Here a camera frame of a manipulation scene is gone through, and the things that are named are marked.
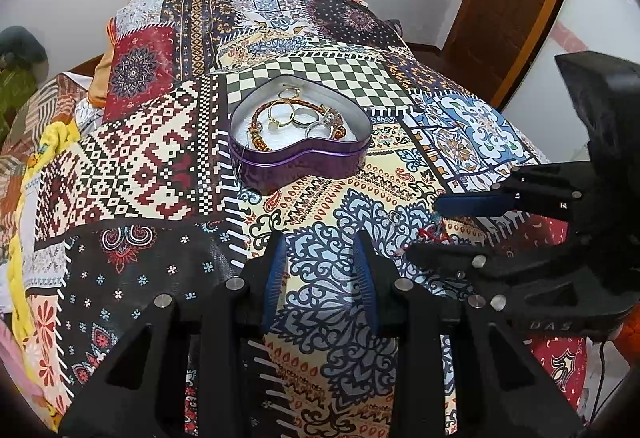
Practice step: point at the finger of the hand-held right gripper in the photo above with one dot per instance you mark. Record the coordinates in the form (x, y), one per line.
(475, 204)
(450, 255)

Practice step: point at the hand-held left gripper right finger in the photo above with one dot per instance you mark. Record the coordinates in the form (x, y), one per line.
(366, 278)

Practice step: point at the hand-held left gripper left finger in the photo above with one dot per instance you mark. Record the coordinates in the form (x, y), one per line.
(275, 273)

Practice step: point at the purple heart-shaped tin box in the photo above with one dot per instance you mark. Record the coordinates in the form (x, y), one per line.
(300, 158)

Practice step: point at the patchwork patterned blanket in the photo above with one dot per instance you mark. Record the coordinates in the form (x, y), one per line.
(200, 198)

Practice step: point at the orange pillow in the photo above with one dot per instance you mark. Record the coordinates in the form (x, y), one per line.
(102, 78)

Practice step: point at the striped orange blanket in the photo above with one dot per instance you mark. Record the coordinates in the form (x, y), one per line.
(35, 108)

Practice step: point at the green cloth covered stand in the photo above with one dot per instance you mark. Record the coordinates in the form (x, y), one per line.
(12, 93)

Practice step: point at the dark green cloth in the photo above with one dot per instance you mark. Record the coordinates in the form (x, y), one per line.
(20, 43)

